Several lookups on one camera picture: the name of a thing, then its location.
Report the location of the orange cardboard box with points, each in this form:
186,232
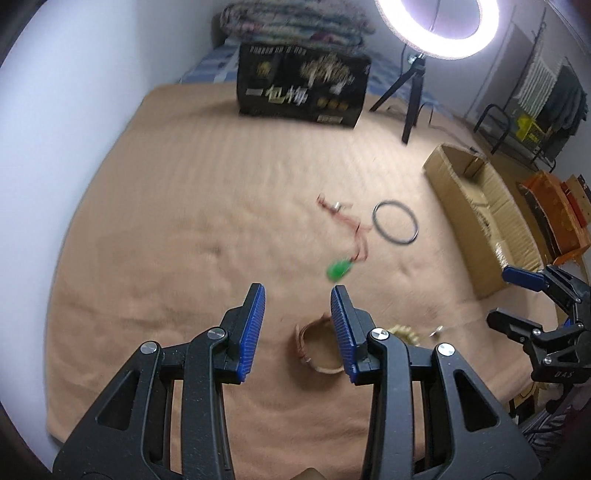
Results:
549,217

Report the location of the black bangle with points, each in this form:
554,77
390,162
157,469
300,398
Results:
379,230

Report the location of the dark hanging garments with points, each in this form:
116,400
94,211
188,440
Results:
565,110

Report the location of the striped dark cloth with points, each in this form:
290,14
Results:
558,427

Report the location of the black printed box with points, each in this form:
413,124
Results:
300,87

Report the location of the open cardboard box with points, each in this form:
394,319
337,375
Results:
466,230

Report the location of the white hanging garment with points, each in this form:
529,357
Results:
538,87

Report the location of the stack of folded blankets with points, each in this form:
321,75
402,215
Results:
295,23

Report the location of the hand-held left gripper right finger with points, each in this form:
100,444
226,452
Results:
344,332

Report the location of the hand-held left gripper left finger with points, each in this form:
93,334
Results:
251,332

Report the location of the yellow box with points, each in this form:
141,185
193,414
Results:
528,129

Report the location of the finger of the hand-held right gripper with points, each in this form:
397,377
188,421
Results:
521,278
512,323

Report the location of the black tripod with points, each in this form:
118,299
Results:
412,101

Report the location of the black metal chair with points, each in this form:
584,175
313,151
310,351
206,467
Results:
503,138

